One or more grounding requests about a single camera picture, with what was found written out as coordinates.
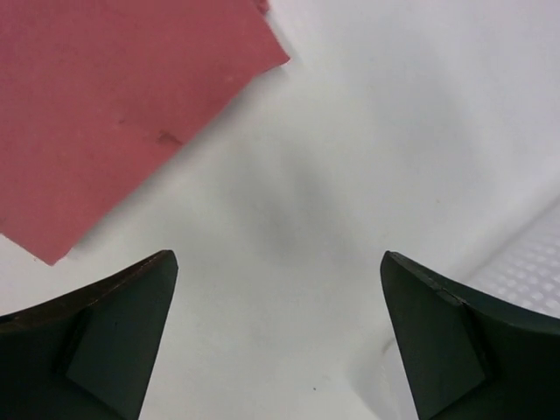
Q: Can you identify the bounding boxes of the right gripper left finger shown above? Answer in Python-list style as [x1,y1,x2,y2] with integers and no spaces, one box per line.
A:
[1,250,179,419]

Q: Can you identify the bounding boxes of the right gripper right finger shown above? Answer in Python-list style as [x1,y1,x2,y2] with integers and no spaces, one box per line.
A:
[381,251,559,419]

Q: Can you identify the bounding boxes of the red t shirt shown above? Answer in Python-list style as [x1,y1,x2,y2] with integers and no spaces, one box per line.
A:
[1,1,288,264]

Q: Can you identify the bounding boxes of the white plastic basket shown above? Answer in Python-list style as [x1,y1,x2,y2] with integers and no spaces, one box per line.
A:
[465,205,559,318]

